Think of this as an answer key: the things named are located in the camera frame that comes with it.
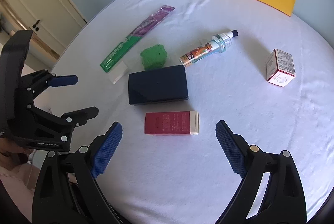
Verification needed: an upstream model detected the small clear plastic box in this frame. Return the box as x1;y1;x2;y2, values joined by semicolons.
108;61;129;84

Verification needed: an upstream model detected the green sponge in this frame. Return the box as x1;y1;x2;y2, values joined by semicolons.
140;44;167;70

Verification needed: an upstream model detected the dark blue case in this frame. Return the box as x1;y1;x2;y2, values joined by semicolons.
128;65;189;105

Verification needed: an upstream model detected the dark red carton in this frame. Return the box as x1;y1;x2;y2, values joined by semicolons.
144;111;200;135

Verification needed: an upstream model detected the small red white box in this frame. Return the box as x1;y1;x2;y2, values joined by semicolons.
266;49;296;87

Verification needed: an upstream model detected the colourful cartoon toothpaste tube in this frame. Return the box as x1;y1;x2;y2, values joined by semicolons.
180;30;238;67

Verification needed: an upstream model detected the person's left hand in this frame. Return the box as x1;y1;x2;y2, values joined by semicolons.
0;138;33;170

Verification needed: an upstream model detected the purple green toothbrush package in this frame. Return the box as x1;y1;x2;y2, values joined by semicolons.
100;5;175;73

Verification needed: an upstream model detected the cream room door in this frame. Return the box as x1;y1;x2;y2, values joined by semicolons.
2;0;87;56

